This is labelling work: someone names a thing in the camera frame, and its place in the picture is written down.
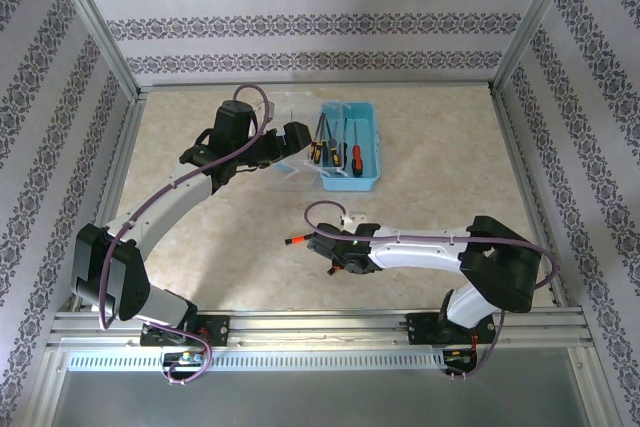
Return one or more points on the orange black precision screwdriver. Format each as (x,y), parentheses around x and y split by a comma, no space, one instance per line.
(297,240)
(331,271)

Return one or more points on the clear plastic toolbox lid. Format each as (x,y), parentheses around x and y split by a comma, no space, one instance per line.
(295,182)

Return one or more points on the yellow black screwdriver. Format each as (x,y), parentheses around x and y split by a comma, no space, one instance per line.
(344,148)
(336,159)

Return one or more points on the large orange black screwdriver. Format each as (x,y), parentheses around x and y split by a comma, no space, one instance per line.
(356,162)

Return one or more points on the light blue toolbox base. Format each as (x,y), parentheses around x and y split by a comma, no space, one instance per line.
(350,183)

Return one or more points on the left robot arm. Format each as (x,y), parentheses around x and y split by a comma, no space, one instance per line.
(170,202)

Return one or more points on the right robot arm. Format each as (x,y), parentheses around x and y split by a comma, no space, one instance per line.
(415,252)

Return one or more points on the grey metal panel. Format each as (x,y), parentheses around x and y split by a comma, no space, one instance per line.
(320,402)

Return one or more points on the wide aluminium mounting rail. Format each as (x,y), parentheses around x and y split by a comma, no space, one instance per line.
(325,327)

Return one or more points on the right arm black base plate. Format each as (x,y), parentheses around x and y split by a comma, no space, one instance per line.
(420,329)

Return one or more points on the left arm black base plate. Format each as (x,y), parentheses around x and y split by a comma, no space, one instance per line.
(220,329)

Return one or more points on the aluminium cross rail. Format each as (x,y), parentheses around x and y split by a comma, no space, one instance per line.
(425,85)

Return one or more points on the aluminium side rail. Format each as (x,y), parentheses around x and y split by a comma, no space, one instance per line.
(122,147)
(527,197)

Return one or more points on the aluminium frame post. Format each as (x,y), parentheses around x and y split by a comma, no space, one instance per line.
(98,27)
(533,22)

